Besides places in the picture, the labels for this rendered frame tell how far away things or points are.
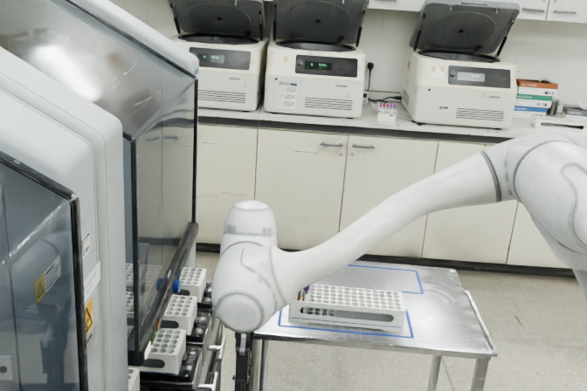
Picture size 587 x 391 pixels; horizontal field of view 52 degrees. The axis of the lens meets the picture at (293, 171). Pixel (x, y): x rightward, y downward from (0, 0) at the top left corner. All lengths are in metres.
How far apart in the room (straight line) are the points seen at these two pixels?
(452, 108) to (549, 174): 2.50
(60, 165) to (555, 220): 0.70
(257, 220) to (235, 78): 2.31
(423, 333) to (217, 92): 2.14
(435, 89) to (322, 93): 0.62
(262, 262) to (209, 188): 2.59
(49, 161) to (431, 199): 0.66
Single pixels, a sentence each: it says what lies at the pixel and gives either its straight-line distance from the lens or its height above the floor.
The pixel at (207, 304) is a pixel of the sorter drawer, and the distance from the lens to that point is 1.67.
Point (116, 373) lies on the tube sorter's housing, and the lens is 1.13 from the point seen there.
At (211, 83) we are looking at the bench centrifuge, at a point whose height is 1.06.
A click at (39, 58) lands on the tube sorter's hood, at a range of 1.16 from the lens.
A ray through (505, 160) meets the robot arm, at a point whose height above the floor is 1.38.
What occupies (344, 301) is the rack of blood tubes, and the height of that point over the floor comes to 0.88.
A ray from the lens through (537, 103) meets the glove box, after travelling 4.05.
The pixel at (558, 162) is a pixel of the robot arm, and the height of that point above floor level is 1.43.
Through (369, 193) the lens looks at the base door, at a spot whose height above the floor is 0.48.
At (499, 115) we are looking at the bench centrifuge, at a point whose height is 0.99.
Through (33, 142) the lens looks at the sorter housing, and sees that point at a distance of 0.80.
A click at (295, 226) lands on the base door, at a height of 0.24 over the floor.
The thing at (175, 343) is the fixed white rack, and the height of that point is 0.85.
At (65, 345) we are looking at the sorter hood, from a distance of 0.82.
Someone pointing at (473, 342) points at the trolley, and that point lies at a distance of 1.65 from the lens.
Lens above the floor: 1.68
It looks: 18 degrees down
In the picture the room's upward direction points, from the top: 4 degrees clockwise
